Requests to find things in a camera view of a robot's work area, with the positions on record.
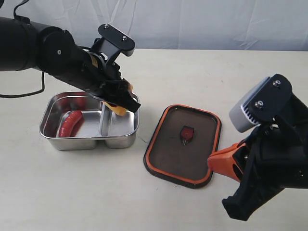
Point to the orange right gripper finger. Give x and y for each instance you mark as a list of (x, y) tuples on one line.
[(227, 161)]

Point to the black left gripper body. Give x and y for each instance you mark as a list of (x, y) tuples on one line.
[(109, 86)]

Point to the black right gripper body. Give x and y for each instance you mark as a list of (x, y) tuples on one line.
[(277, 159)]

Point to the yellow toy cheese wedge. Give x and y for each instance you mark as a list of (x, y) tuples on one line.
[(118, 110)]

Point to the red toy sausage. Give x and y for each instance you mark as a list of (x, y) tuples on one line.
[(69, 123)]

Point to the dark transparent lunch box lid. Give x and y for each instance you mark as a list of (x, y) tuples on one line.
[(181, 143)]

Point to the stainless steel lunch box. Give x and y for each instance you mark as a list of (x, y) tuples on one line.
[(98, 123)]

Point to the blue-grey backdrop curtain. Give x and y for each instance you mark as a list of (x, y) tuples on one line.
[(279, 25)]

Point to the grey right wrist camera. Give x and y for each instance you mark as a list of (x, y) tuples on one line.
[(262, 103)]

